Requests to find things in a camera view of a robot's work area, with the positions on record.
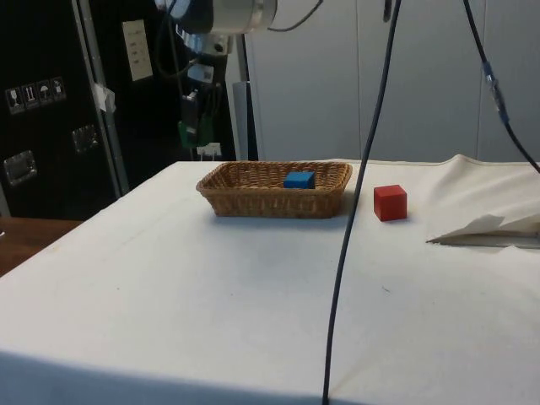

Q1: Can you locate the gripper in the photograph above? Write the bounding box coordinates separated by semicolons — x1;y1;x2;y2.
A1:
181;80;223;138

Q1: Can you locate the blue cube block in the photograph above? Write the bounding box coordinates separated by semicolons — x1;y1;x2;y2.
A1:
283;170;317;190

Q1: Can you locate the wicker basket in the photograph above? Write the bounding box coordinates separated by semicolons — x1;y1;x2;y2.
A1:
195;160;354;220

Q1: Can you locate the pale locker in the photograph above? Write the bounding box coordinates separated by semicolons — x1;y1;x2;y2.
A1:
357;0;483;163
479;0;540;164
243;0;360;163

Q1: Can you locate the black cabinet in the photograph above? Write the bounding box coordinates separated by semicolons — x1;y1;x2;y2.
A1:
0;0;238;221

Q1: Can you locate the red cube block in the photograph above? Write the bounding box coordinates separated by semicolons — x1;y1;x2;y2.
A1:
373;183;408;222

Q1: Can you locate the black cable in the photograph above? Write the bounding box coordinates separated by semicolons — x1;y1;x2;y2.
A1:
267;0;324;34
462;0;540;173
321;0;402;405

